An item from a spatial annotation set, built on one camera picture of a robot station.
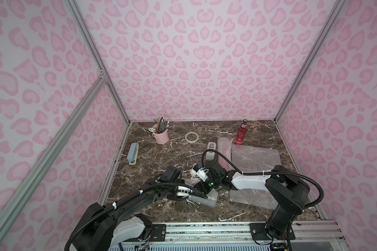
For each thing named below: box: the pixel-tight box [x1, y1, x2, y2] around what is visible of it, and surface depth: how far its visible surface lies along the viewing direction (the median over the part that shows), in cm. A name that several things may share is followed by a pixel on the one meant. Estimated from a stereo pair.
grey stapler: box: [126, 142, 140, 166], surface depth 100 cm
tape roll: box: [184, 131, 199, 143], surface depth 112 cm
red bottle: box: [234, 118, 248, 146], surface depth 103 cm
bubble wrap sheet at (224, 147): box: [217, 137, 235, 171], surface depth 102 cm
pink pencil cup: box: [151, 123, 170, 145], surface depth 104 cm
